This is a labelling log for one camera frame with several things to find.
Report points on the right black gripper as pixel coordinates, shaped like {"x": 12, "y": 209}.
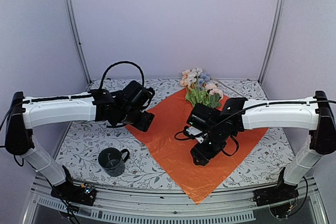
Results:
{"x": 202, "y": 156}

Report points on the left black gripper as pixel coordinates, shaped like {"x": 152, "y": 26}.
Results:
{"x": 144, "y": 124}

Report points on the pink rose fake stem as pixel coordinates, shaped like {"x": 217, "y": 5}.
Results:
{"x": 213, "y": 96}

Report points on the blue fake flower stem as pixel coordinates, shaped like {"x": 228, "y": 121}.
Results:
{"x": 202, "y": 80}

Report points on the orange fake flower stem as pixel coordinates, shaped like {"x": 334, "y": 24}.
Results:
{"x": 191, "y": 77}

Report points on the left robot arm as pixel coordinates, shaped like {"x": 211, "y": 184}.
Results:
{"x": 118, "y": 108}

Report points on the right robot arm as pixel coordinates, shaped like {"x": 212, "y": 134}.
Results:
{"x": 312, "y": 113}

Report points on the green leafy fake stem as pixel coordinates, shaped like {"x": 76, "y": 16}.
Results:
{"x": 192, "y": 98}

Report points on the black mug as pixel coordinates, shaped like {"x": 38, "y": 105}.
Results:
{"x": 113, "y": 161}

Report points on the floral patterned tablecloth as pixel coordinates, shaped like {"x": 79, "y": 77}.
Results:
{"x": 84, "y": 141}

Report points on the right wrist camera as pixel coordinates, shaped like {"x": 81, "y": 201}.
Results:
{"x": 200, "y": 119}

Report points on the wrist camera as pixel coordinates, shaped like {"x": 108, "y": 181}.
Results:
{"x": 138, "y": 96}
{"x": 200, "y": 119}

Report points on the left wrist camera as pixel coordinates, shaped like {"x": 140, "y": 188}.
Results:
{"x": 138, "y": 96}

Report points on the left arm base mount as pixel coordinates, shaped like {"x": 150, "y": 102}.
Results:
{"x": 84, "y": 194}

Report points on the front aluminium rail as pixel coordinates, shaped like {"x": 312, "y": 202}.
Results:
{"x": 115, "y": 204}

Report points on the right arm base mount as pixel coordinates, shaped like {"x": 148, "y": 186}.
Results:
{"x": 278, "y": 193}

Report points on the right metal frame post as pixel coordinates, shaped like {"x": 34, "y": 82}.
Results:
{"x": 271, "y": 41}

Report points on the metal frame post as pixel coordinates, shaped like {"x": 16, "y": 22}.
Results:
{"x": 76, "y": 38}
{"x": 271, "y": 41}

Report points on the left metal frame post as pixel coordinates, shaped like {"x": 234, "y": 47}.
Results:
{"x": 76, "y": 38}

